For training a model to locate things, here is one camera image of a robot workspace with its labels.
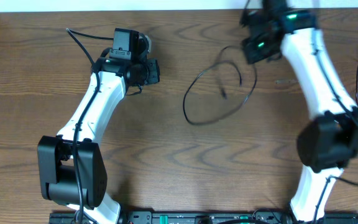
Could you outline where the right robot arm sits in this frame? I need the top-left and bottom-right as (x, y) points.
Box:
(240, 1), (358, 223)

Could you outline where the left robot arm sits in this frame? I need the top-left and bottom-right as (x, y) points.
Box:
(37, 28), (160, 223)

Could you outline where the thick black USB cable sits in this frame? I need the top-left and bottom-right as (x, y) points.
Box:
(182, 45), (258, 126)

